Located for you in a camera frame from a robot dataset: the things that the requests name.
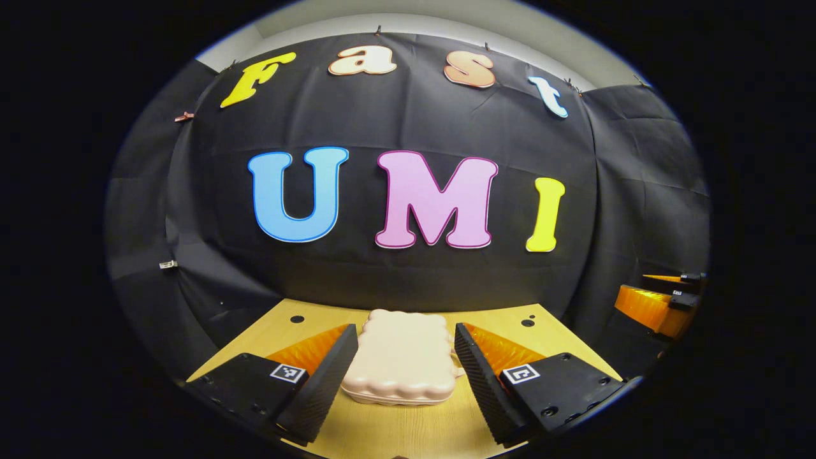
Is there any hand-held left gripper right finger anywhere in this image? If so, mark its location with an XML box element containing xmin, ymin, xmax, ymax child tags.
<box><xmin>454</xmin><ymin>323</ymin><xmax>643</xmax><ymax>448</ymax></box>

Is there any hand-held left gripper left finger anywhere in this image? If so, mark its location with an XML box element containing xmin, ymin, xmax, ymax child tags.
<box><xmin>185</xmin><ymin>324</ymin><xmax>360</xmax><ymax>447</ymax></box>

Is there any black backdrop cloth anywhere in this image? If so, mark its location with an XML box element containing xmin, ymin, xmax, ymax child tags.
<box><xmin>105</xmin><ymin>32</ymin><xmax>711</xmax><ymax>383</ymax></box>

